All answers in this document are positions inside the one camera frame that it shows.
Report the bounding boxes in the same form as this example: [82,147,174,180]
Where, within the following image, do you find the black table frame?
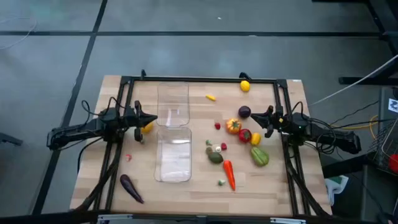
[74,68,332,218]

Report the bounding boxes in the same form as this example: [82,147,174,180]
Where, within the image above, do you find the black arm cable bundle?
[292,101,338,156]

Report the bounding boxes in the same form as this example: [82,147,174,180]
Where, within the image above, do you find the white cable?
[307,54,398,108]

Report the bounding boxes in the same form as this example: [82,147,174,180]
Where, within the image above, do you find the white green cloth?
[325,175,349,206]

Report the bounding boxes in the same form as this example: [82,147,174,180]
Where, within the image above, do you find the yellow orange mango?
[140,121,155,135]

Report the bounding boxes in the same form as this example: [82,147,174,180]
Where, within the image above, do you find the long purple eggplant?
[119,174,145,205]

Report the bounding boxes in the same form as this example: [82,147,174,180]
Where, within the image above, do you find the red object in basket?
[387,154,398,174]

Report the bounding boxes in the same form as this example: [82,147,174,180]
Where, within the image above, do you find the orange carrot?
[223,159,236,192]

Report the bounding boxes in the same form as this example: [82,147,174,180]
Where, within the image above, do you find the black stand frame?
[312,0,398,85]

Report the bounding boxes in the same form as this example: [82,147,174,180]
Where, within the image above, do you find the clear plastic bin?
[154,126,193,183]
[156,81,191,128]

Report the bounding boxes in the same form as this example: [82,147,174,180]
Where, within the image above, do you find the green chayote squash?
[250,146,270,167]

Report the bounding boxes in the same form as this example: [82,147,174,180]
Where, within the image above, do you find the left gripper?
[123,100,158,143]

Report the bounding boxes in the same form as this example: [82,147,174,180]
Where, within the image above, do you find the yellow cable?
[329,114,379,141]

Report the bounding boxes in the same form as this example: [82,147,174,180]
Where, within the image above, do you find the round dark purple eggplant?
[238,105,252,119]

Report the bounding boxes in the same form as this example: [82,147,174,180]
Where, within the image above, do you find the green avocado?
[207,151,224,165]

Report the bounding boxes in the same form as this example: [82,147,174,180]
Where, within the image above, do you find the silver bracket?
[96,213,134,224]
[269,217,307,224]

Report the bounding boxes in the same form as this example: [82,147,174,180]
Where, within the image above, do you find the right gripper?
[250,105,285,139]

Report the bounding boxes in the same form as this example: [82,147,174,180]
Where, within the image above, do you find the black stand foot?
[0,132,23,147]

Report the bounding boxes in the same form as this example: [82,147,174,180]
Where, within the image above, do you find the orange pumpkin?
[225,118,243,135]

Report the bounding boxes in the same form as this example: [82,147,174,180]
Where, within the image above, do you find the wire basket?
[366,118,398,177]

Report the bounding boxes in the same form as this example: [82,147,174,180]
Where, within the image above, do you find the red tomato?
[238,128,252,144]

